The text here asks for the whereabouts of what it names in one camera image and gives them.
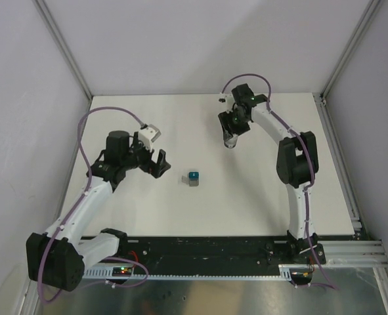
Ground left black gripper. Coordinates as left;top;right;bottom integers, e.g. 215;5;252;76
121;133;170;179

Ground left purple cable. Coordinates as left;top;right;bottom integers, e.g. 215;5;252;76
37;106;148;305

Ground grey slotted cable duct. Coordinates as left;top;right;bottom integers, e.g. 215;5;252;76
83;264;310;281

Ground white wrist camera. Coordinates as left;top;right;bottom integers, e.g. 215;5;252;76
218;93;236;108
138;125;162;152

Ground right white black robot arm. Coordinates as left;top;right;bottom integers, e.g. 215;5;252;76
218;84;323;263

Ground left aluminium frame post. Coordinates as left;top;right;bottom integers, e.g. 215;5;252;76
32;0;93;101

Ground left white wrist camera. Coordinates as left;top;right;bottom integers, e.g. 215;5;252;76
138;125;162;152

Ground aluminium frame crossbar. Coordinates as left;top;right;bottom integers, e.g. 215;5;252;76
318;241;387;265

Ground aluminium frame post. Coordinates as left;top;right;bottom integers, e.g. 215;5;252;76
32;0;93;101
320;0;385;100

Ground blue pill box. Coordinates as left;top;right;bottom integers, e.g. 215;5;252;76
188;171;199;181

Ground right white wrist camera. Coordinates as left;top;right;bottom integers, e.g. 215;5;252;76
218;93;236;108

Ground white pill bottle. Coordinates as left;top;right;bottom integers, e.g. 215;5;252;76
223;135;238;149

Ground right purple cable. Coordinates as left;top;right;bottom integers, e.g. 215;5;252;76
221;73;341;291

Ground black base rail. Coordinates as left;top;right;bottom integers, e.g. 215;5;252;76
115;236;326;277

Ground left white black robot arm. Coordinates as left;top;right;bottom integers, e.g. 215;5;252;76
26;125;171;291

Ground purple cable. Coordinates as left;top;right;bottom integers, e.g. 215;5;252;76
37;106;148;305
221;73;341;291

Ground right aluminium frame post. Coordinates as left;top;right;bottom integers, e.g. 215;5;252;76
320;0;385;100

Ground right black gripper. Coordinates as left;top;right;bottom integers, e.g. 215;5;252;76
218;108;250;141

